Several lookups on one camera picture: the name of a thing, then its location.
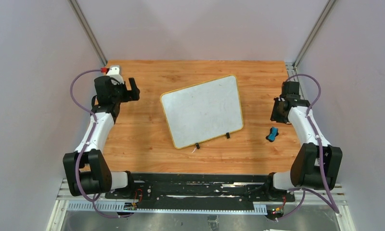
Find blue whiteboard eraser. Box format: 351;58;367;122
265;127;279;142

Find yellow-framed whiteboard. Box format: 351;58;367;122
160;75;244;149

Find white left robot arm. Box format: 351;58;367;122
63;76;140;196

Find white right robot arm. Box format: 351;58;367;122
266;81;343;197

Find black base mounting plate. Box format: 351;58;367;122
105;173;296;212

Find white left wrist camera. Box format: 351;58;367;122
106;65;125;85

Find aluminium frame rails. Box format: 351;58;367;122
47;173;356;231

